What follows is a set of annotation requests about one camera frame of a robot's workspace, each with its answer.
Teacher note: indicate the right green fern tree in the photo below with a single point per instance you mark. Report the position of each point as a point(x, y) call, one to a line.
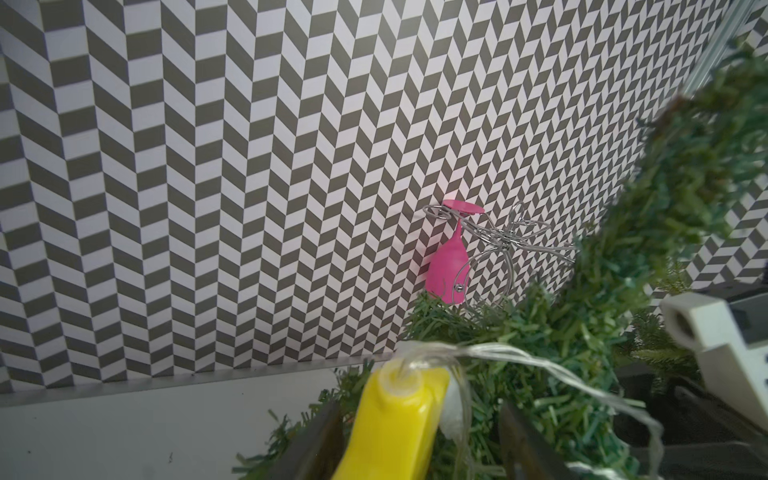
point(646, 342)

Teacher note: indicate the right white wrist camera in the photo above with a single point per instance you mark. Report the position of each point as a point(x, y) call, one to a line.
point(733, 370)

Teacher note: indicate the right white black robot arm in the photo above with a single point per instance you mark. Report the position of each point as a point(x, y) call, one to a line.
point(703, 437)

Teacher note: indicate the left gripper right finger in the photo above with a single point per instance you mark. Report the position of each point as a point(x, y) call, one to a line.
point(525, 454)

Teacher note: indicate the star cloud string light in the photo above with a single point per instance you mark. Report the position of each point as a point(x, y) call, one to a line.
point(402, 403)

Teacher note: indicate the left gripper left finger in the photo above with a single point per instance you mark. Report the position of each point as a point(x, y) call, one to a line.
point(316, 452)

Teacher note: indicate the left green christmas tree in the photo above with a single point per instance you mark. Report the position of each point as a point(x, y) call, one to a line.
point(699, 159)

